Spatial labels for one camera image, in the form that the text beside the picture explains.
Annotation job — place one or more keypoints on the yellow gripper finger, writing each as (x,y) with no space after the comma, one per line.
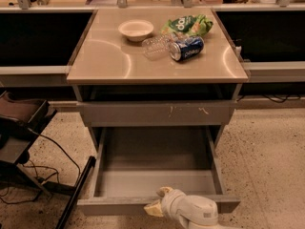
(162,191)
(154,209)

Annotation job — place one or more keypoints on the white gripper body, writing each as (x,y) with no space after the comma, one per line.
(168,201)

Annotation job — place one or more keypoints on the grey drawer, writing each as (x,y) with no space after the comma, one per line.
(134,162)
(156,113)

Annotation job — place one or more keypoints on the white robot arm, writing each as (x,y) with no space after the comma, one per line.
(192,212)

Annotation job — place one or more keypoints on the grey top drawer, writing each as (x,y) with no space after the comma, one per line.
(156,113)

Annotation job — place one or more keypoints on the grey drawer cabinet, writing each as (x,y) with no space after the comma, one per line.
(111,68)

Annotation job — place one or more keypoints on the clear plastic bottle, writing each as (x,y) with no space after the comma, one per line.
(158,46)

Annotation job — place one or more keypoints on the blue soda can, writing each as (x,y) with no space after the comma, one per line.
(183,49)

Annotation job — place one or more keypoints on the black cart with tray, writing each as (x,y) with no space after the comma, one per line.
(22,121)

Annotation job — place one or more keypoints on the white bowl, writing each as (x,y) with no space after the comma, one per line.
(136,30)

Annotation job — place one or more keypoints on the green chip bag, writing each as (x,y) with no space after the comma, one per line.
(192,25)

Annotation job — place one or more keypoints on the grey right counter frame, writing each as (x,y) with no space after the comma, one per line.
(270,38)

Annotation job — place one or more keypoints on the grey counter frame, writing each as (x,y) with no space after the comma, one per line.
(270,38)
(40,42)

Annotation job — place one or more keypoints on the grey left counter frame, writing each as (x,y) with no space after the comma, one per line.
(40,42)

